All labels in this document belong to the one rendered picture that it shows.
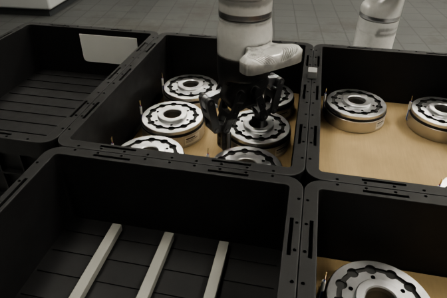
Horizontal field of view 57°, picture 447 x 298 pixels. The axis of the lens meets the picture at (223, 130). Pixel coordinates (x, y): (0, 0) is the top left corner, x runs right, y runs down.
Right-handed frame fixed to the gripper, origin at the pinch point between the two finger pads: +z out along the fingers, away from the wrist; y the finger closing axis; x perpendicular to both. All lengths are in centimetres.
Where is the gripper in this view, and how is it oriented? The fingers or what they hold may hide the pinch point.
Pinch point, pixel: (241, 136)
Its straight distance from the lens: 64.6
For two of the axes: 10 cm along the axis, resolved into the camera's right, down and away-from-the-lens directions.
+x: 5.3, 4.6, -7.1
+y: -8.5, 2.9, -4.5
